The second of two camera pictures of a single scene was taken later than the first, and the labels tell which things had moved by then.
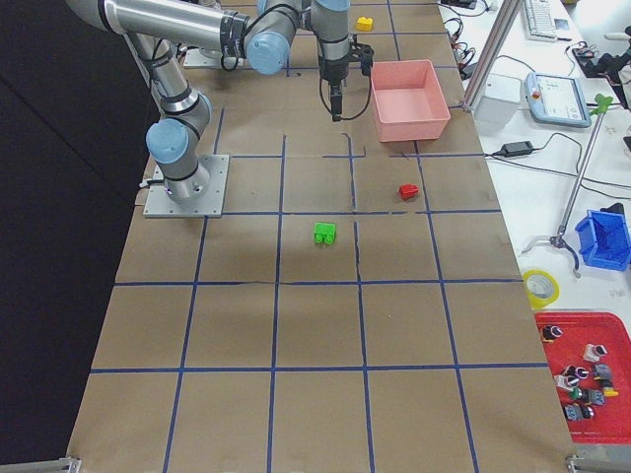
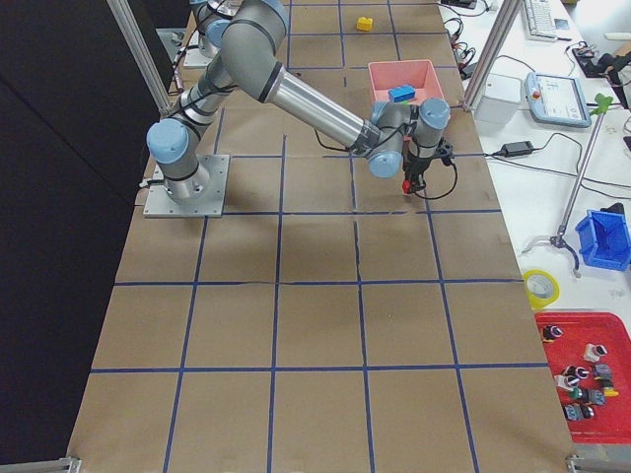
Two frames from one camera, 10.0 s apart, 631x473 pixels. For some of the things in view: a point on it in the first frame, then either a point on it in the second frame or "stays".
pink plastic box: [409, 103] stays
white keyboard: [538, 20] stays
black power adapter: [518, 148] stays
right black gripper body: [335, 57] → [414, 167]
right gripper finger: [334, 101] → [408, 176]
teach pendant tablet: [556, 101] stays
